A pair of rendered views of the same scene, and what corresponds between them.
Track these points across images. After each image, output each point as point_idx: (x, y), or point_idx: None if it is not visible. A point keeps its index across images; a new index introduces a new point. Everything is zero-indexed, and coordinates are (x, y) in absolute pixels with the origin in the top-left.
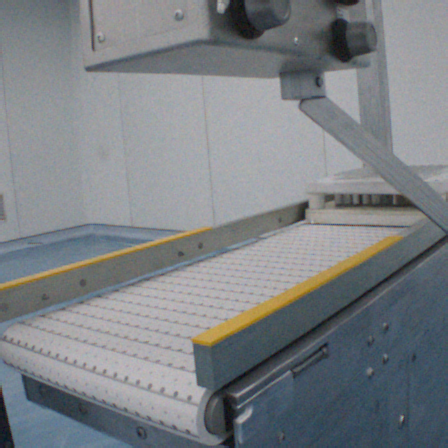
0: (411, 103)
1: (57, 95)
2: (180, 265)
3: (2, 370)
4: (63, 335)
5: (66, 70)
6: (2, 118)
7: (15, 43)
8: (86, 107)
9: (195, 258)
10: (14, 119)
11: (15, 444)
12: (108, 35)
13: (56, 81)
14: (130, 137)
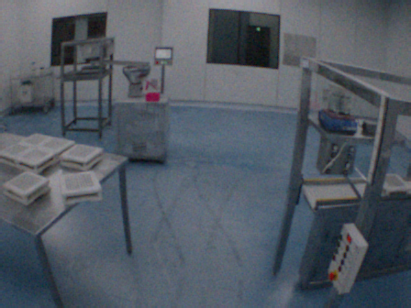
0: None
1: (378, 55)
2: (400, 159)
3: (316, 178)
4: (309, 191)
5: (383, 44)
6: (352, 58)
7: (362, 26)
8: (390, 65)
9: (407, 159)
10: (357, 60)
11: (306, 204)
12: (317, 166)
13: (379, 48)
14: (404, 89)
